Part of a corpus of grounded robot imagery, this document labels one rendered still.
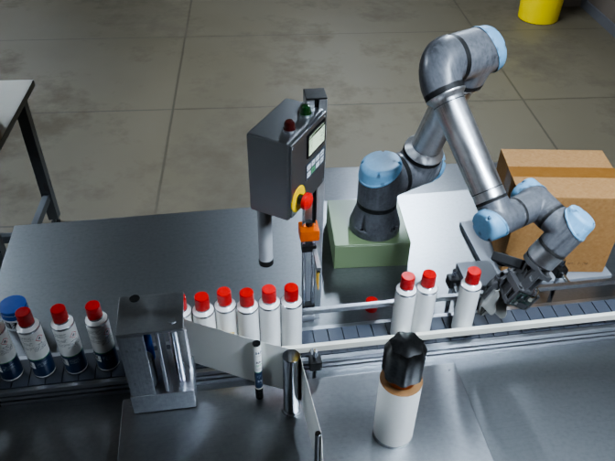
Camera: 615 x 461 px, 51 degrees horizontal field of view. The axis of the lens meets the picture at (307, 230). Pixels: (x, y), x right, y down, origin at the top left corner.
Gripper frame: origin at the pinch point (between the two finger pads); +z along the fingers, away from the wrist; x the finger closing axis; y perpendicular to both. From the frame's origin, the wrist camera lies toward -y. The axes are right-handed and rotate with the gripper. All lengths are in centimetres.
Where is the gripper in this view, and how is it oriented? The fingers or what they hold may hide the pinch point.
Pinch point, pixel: (482, 308)
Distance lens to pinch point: 173.5
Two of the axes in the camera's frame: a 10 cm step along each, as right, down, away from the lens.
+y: 1.4, 6.3, -7.6
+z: -5.1, 7.1, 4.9
